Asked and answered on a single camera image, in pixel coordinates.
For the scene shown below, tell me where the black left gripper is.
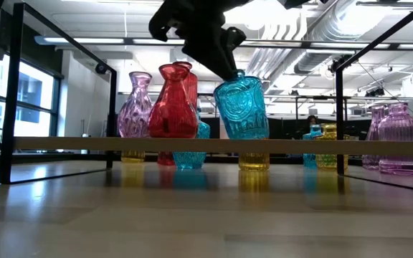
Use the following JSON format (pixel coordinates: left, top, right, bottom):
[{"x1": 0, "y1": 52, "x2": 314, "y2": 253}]
[{"x1": 148, "y1": 0, "x2": 252, "y2": 80}]

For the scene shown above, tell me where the tall red ribbed glass bottle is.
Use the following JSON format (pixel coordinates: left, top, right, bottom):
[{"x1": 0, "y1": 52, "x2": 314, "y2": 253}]
[{"x1": 172, "y1": 60, "x2": 199, "y2": 115}]

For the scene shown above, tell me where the cyan crest-embossed glass flask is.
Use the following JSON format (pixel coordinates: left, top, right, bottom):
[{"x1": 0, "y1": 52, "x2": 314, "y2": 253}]
[{"x1": 213, "y1": 69, "x2": 270, "y2": 140}]

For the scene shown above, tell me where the red bulbous glass vase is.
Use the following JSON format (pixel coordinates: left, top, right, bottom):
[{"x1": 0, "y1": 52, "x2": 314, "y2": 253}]
[{"x1": 147, "y1": 63, "x2": 199, "y2": 140}]

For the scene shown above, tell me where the purple dimpled glass vase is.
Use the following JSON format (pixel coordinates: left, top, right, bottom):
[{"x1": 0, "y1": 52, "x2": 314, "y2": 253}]
[{"x1": 116, "y1": 71, "x2": 153, "y2": 139}]

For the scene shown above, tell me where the yellow ribbed glass jar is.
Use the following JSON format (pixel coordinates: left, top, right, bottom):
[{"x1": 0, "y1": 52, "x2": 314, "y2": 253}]
[{"x1": 237, "y1": 153, "x2": 271, "y2": 172}]

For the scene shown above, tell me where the small red square glass bottle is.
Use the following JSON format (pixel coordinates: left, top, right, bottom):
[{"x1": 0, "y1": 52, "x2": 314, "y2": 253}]
[{"x1": 156, "y1": 150, "x2": 176, "y2": 167}]

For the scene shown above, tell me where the tall yellow glass vase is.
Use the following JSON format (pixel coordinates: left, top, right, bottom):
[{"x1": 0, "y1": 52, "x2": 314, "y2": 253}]
[{"x1": 120, "y1": 150, "x2": 146, "y2": 164}]

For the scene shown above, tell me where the purple slender-necked glass vase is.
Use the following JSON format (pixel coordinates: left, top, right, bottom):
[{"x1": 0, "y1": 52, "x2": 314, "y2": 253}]
[{"x1": 362, "y1": 104, "x2": 389, "y2": 171}]

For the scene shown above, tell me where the purple ribbed glass bottle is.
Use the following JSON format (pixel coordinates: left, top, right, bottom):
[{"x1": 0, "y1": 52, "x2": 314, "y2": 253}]
[{"x1": 377, "y1": 102, "x2": 413, "y2": 176}]

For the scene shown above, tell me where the black room partition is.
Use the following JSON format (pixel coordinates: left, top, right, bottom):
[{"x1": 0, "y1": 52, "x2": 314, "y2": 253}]
[{"x1": 267, "y1": 116, "x2": 372, "y2": 140}]

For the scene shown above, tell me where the cyan diamond-textured glass vase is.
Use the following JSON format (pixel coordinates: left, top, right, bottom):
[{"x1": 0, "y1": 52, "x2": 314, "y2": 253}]
[{"x1": 172, "y1": 116, "x2": 212, "y2": 171}]

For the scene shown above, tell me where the person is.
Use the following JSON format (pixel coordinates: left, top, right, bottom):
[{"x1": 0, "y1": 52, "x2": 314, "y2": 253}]
[{"x1": 305, "y1": 114, "x2": 321, "y2": 130}]

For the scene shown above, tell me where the black spotlight cluster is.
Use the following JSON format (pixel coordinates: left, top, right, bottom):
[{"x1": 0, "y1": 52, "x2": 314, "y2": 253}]
[{"x1": 328, "y1": 53, "x2": 353, "y2": 75}]

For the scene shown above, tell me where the small cyan glass bottle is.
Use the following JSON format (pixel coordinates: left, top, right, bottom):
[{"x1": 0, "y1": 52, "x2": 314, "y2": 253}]
[{"x1": 302, "y1": 124, "x2": 323, "y2": 169}]

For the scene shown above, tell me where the yellow textured glass vase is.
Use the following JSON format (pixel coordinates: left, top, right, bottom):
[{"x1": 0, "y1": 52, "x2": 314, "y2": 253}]
[{"x1": 315, "y1": 123, "x2": 350, "y2": 170}]

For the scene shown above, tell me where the large glass window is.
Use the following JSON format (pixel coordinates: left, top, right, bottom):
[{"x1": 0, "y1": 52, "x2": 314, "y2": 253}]
[{"x1": 0, "y1": 53, "x2": 62, "y2": 153}]

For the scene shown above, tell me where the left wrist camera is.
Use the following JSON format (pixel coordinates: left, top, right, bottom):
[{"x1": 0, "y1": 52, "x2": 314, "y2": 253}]
[{"x1": 227, "y1": 26, "x2": 247, "y2": 51}]

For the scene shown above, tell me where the silver ventilation duct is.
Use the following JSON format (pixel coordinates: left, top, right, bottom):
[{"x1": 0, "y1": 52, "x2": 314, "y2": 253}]
[{"x1": 292, "y1": 0, "x2": 364, "y2": 75}]

